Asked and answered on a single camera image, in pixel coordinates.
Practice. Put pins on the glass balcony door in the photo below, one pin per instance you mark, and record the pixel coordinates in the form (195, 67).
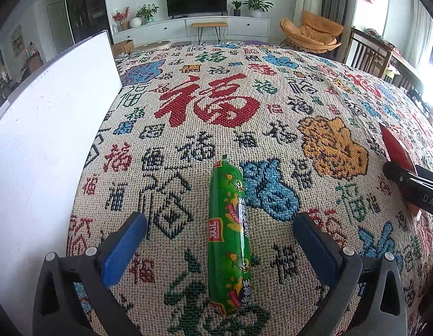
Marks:
(1, 80)

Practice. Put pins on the printed woven blanket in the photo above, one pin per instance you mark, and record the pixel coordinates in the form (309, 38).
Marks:
(237, 112)

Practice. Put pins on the black television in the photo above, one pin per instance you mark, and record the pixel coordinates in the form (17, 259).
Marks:
(197, 0)

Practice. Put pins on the brown cardboard box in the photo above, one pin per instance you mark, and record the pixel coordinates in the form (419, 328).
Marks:
(122, 47)

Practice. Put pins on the framed wall picture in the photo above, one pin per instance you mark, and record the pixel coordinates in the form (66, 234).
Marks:
(17, 40)

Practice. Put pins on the white round vase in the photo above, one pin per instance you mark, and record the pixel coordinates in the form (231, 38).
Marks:
(135, 22)

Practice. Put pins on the red flower plant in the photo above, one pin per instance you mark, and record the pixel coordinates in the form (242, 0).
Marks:
(121, 17)

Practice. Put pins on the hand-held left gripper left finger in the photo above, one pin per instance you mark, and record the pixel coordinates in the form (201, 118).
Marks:
(123, 248)

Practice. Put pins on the dark wooden chair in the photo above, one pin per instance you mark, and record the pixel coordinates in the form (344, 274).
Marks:
(367, 54)

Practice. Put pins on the dark tall cabinet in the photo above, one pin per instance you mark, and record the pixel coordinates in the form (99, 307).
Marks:
(86, 7)

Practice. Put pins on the grey curtain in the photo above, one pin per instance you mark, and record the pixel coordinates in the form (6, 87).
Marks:
(339, 7)

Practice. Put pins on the orange lounge chair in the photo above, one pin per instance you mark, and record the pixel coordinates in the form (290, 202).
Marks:
(314, 33)

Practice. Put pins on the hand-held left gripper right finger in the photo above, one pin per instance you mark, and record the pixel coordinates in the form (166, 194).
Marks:
(314, 252)

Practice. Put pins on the white curtain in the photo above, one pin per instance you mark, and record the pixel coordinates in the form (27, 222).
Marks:
(421, 35)

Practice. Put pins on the red snack packet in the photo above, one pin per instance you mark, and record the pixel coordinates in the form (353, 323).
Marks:
(398, 145)

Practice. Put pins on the green potted plant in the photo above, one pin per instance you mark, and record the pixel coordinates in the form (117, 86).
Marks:
(148, 12)

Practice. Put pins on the wooden side cabinet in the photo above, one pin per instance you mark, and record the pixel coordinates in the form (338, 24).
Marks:
(34, 61)

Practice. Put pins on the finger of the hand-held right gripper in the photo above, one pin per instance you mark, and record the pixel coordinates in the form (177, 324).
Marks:
(398, 176)
(430, 174)

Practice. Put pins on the white cardboard box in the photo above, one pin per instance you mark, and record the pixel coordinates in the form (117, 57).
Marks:
(44, 164)

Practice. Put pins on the wooden stool with metal legs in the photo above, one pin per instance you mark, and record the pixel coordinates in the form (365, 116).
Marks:
(209, 25)

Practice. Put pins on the white television cabinet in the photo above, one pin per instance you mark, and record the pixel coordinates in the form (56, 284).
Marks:
(248, 28)

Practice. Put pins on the wooden dining table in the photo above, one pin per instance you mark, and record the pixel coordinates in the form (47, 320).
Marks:
(400, 56)

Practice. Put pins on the purple cushion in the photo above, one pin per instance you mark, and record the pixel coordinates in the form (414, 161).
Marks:
(261, 43)

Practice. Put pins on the green sausage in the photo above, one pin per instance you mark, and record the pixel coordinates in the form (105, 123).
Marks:
(228, 238)

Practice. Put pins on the large leafy potted plant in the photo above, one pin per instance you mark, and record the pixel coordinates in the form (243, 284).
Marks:
(256, 5)

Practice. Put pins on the small dark potted plant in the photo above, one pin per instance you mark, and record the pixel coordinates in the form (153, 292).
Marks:
(236, 7)

